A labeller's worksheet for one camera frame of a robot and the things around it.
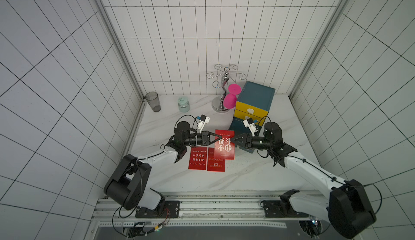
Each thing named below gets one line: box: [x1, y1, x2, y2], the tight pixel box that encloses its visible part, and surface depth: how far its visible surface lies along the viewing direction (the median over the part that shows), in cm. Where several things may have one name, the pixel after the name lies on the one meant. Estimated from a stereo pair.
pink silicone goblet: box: [223, 83, 242, 110], surface depth 93 cm
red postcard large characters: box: [214, 129, 236, 160], surface depth 76 cm
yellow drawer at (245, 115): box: [233, 109, 263, 122], surface depth 94 cm
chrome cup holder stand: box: [205, 64, 247, 113], surface depth 96 cm
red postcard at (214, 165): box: [206, 147, 226, 172], surface depth 89 cm
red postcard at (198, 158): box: [188, 146, 209, 171], surface depth 91 cm
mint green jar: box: [177, 96, 191, 113], surface depth 111 cm
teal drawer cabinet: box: [233, 81, 276, 126], surface depth 93 cm
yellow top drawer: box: [235, 101, 269, 119], surface depth 89 cm
